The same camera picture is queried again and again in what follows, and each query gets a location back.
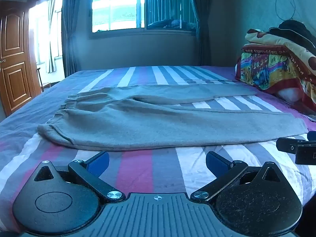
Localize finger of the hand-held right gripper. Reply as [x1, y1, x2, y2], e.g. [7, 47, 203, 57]
[276, 131, 316, 154]
[295, 146, 316, 165]

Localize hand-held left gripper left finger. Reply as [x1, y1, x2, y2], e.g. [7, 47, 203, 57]
[34, 150, 125, 203]

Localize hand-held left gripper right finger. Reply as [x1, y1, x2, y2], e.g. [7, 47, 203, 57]
[190, 151, 285, 202]

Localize grey pants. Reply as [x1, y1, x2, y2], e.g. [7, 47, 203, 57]
[38, 84, 308, 151]

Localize striped bed sheet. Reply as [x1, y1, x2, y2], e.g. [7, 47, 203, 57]
[0, 65, 316, 232]

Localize white pillow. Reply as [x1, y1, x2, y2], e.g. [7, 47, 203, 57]
[275, 87, 306, 104]

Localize wooden chair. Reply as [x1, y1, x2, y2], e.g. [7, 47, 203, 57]
[37, 67, 51, 92]

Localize black cloth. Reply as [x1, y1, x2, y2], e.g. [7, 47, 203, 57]
[269, 20, 316, 55]

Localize brown wooden door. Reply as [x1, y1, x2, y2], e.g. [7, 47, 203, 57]
[0, 0, 42, 117]

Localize balcony glass window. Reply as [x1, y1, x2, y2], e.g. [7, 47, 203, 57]
[28, 0, 64, 66]

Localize sliding glass window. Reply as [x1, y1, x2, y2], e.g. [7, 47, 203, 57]
[89, 0, 198, 39]

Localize thin wall cable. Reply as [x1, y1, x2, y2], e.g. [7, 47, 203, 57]
[275, 0, 297, 22]

